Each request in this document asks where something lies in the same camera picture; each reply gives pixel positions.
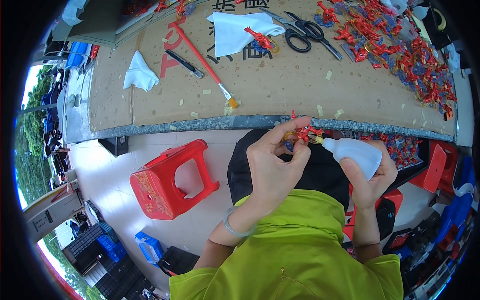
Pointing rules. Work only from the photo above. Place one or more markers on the brown cardboard sheet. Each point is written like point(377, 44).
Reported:
point(277, 90)

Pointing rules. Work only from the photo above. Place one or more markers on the person's body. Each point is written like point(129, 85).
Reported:
point(292, 255)

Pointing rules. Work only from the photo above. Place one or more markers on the black box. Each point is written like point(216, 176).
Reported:
point(114, 145)

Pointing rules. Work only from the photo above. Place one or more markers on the person's legs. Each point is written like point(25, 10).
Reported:
point(326, 172)

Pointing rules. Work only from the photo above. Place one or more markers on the plain red plastic stool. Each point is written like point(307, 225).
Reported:
point(431, 168)
point(392, 202)

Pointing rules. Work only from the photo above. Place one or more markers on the grey green board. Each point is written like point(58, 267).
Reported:
point(93, 26)

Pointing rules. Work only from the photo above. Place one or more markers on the white squeeze bottle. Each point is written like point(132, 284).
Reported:
point(356, 153)

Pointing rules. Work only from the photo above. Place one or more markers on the small white cloth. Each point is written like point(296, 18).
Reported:
point(140, 75)

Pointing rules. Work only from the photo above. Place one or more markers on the pale jade bangle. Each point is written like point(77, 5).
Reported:
point(229, 229)

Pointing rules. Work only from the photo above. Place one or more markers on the person's left hand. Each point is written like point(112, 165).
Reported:
point(270, 176)

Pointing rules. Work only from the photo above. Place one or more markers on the red toy figure blue base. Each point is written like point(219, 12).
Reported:
point(260, 38)

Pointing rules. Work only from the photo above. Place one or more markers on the red plastic stool with print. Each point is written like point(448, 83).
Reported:
point(161, 191)

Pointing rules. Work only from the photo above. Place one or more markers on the blue plastic crate with bag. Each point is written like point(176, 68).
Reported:
point(148, 245)

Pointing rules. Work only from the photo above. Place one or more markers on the person's right hand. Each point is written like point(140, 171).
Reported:
point(369, 191)

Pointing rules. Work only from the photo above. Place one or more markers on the black utility knife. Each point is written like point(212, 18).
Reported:
point(183, 63)

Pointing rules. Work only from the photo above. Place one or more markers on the pile of red toy figures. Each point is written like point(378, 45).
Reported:
point(408, 56)

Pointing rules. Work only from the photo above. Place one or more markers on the row of parked scooters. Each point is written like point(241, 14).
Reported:
point(52, 127)

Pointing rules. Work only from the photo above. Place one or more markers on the black bag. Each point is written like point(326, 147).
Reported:
point(178, 260)

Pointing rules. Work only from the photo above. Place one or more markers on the stack of black crates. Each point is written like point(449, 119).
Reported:
point(101, 258)

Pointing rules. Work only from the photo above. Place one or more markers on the black tray of toy figures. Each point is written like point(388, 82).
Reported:
point(403, 150)

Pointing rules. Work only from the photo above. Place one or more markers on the large white cloth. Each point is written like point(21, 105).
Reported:
point(228, 33)

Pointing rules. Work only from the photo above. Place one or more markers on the small white bottle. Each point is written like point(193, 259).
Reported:
point(420, 12)

